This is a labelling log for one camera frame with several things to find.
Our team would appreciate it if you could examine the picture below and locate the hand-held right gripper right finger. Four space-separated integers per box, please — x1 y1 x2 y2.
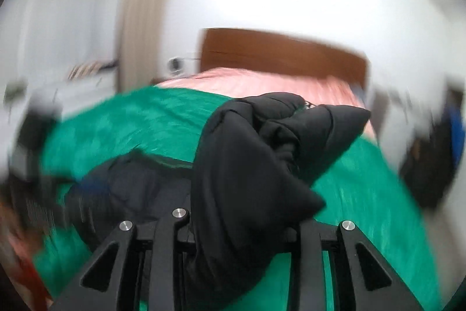
291 216 425 311

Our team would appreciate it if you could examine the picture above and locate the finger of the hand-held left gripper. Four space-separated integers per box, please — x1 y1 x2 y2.
66 174 112 213

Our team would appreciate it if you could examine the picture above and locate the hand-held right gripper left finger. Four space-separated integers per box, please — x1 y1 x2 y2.
49 207 193 311

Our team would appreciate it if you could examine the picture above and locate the black puffer jacket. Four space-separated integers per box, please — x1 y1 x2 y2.
66 92 372 301

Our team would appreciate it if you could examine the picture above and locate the white window bench cabinet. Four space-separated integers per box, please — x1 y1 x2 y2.
3 72 121 122

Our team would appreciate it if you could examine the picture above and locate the green patterned blanket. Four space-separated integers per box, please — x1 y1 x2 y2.
34 85 448 311

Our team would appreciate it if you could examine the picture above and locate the striped cushion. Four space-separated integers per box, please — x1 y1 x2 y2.
67 62 105 80

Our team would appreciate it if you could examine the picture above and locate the white sheer curtain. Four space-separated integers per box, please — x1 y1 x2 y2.
7 0 124 86

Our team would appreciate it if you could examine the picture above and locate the black jacket on chair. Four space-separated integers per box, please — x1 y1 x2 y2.
398 110 459 210

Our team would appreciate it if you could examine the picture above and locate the small white fan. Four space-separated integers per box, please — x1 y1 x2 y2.
167 57 187 75

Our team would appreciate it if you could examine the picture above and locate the beige curtain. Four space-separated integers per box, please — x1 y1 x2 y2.
116 0 172 89

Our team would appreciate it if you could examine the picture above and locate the pink striped bed sheet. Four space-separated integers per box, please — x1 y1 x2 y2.
153 67 375 138

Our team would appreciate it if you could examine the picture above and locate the blue garment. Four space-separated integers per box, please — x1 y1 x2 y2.
447 107 466 166

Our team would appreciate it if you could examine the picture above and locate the brown wooden headboard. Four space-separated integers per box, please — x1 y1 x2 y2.
200 27 368 89

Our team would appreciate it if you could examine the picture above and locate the dark red bed frame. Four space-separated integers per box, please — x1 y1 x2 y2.
16 249 50 308

